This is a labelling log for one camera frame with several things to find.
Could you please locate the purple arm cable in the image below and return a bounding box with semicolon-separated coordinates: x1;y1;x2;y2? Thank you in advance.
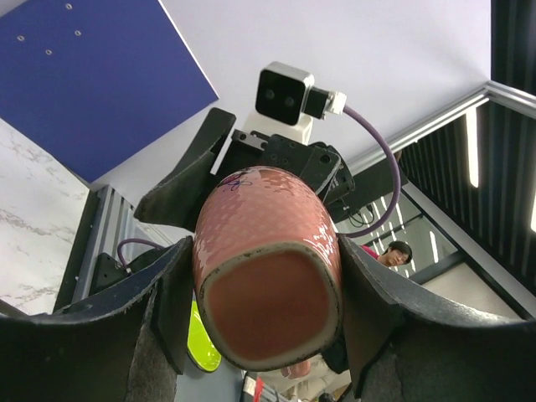
116;237;164;273
343;104;403;240

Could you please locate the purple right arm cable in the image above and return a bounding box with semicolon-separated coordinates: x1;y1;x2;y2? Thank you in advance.
343;104;403;240

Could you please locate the pink mug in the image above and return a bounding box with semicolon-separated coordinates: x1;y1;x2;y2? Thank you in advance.
193;166;343;372

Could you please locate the person with glasses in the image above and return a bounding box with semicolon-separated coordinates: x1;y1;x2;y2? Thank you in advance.
361;240;413;268

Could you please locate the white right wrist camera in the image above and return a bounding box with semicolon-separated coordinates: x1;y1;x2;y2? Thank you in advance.
243;61;347;145

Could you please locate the blue binder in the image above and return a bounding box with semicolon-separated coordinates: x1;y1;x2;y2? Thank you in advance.
1;1;218;183

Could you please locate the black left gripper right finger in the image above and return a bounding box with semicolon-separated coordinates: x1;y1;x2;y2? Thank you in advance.
338;235;535;401

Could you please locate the green plate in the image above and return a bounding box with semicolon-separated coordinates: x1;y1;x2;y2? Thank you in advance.
187;300;222;374

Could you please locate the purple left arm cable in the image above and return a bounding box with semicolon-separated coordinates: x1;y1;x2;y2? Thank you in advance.
116;237;164;273

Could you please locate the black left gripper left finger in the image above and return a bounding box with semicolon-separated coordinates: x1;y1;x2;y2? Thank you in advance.
1;237;193;401

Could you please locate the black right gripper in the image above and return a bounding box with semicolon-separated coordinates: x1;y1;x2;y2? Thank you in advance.
134;107;355;231

